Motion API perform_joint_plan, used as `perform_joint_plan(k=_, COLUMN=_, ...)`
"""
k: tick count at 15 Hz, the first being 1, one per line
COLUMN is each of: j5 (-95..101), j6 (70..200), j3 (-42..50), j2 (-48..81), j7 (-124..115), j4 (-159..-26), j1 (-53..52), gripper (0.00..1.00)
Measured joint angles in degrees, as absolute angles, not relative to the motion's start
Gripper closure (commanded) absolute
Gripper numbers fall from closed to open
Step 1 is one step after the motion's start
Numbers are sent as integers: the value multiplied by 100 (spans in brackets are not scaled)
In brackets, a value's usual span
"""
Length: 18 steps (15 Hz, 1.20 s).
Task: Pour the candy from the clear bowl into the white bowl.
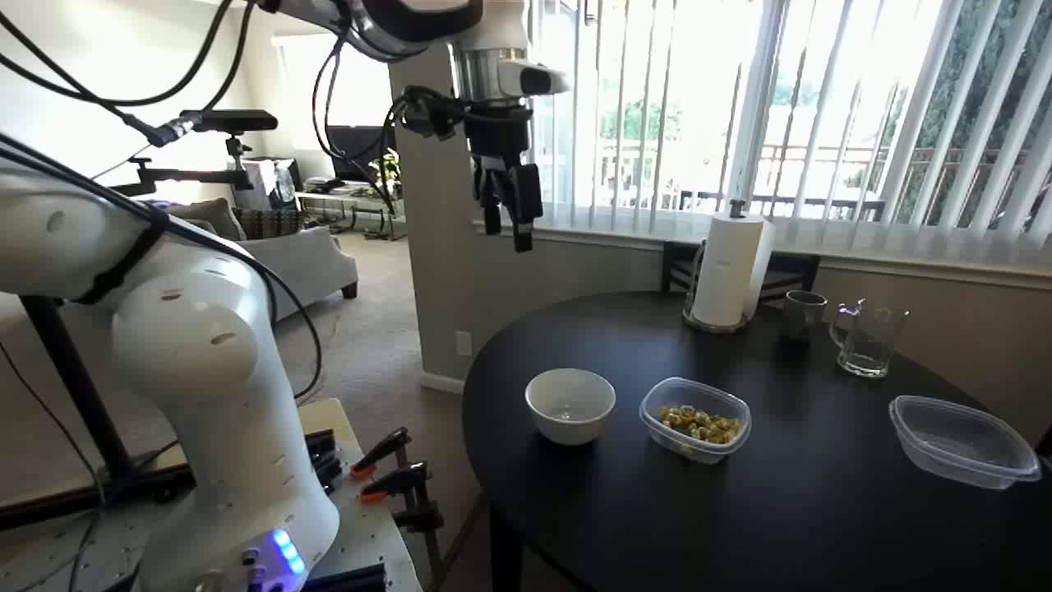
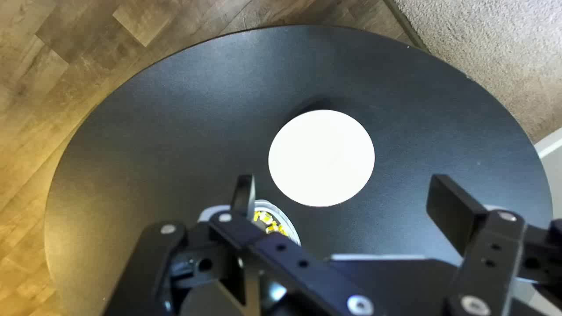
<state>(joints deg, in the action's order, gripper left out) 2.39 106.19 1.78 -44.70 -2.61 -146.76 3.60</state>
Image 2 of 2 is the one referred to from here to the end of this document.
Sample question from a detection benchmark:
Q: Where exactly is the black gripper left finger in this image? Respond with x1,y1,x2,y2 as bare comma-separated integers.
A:
229,174,256,220

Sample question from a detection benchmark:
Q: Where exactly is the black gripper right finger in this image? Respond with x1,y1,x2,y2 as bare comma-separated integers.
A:
426,174,487,255

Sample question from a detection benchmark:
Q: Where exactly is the clear plastic bowl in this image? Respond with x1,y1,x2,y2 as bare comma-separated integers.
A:
196,201,301,246

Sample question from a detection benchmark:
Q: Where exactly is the round black table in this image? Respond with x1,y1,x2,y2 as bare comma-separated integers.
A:
45,27,559,316

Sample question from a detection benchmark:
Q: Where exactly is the grey carpet rug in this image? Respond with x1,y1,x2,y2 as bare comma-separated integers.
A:
393,0,562,141

